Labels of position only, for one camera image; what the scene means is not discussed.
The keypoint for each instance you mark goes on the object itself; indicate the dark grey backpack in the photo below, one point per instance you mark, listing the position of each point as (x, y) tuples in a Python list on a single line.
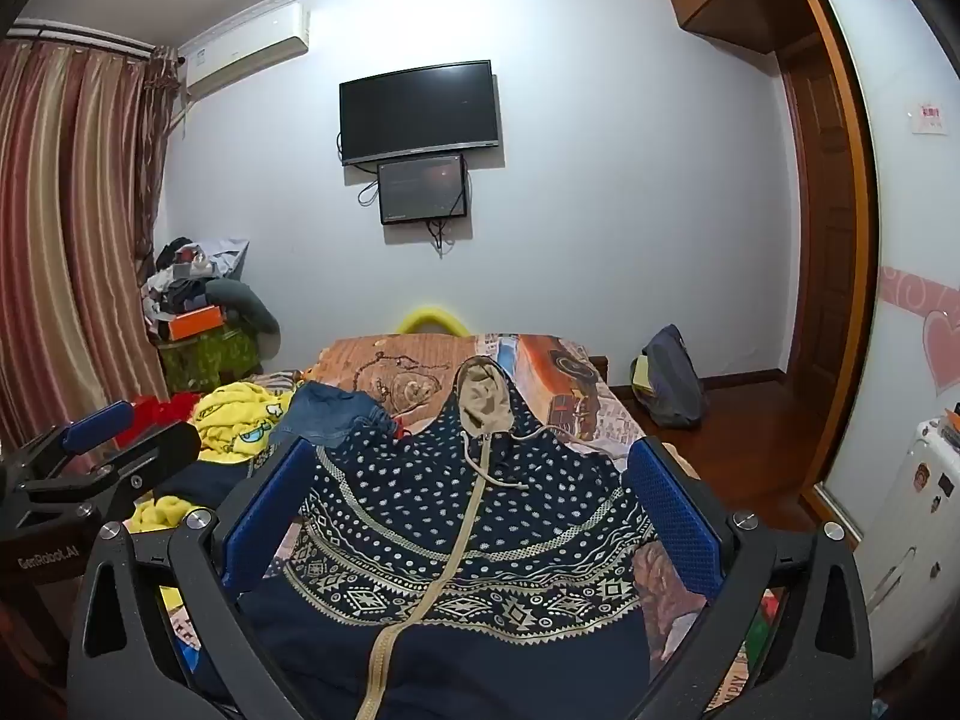
[(675, 382)]

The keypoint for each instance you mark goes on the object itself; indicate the orange box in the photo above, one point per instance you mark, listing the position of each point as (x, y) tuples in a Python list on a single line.
[(195, 322)]

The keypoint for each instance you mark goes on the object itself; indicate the red white sticker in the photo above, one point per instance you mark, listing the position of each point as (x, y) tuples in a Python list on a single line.
[(928, 117)]

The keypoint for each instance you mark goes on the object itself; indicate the wooden bed frame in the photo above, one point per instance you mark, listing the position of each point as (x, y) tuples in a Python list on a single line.
[(600, 373)]

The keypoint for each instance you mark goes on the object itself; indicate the large black television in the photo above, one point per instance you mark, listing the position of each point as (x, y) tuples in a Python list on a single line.
[(420, 112)]

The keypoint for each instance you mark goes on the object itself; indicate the yellow cloth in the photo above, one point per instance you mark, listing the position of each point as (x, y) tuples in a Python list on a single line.
[(640, 375)]

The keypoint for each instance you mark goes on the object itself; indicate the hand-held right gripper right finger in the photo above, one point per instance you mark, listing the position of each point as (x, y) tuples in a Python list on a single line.
[(675, 517)]

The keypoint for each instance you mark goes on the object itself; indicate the yellow curved foam tube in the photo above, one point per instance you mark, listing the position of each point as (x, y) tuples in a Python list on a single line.
[(431, 313)]

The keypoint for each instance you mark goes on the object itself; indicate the grey neck pillow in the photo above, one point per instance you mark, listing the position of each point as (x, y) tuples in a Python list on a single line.
[(251, 304)]

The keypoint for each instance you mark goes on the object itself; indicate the striped red beige curtain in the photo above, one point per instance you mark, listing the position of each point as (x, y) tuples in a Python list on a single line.
[(67, 240)]

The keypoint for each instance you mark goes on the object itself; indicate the brown wooden door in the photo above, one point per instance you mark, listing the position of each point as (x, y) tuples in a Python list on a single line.
[(825, 240)]

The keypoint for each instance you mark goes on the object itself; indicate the pile of clutter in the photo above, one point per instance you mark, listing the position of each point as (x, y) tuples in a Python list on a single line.
[(184, 270)]

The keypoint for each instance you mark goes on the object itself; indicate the small black monitor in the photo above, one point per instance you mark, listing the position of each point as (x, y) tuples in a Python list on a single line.
[(422, 187)]

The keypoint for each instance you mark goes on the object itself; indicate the red orange cloth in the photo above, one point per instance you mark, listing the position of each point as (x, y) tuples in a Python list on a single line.
[(397, 425)]

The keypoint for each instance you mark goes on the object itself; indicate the yellow cartoon fleece blanket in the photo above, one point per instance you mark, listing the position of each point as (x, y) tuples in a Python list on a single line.
[(232, 420)]

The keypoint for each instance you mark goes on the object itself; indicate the brown patterned curtain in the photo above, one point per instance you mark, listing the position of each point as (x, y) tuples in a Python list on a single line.
[(159, 135)]

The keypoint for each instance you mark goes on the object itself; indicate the white appliance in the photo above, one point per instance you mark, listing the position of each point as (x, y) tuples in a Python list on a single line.
[(915, 517)]

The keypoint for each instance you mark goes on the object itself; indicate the red fluffy cloth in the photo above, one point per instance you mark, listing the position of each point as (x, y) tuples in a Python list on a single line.
[(169, 409)]

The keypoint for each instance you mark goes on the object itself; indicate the white air conditioner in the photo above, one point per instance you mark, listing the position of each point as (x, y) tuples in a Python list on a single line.
[(247, 45)]

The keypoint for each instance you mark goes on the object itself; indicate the blue denim garment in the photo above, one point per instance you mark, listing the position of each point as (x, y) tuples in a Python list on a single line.
[(330, 412)]

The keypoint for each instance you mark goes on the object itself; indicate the curtain rod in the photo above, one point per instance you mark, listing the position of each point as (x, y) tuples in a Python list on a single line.
[(75, 34)]

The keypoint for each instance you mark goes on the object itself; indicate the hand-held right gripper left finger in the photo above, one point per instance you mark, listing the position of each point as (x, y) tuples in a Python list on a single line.
[(266, 517)]

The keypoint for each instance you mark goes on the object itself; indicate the navy patterned hooded jacket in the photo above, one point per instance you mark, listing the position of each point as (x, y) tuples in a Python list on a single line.
[(480, 510)]

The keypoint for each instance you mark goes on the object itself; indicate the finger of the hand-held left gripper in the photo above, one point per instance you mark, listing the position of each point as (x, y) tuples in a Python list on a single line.
[(154, 450), (97, 424)]

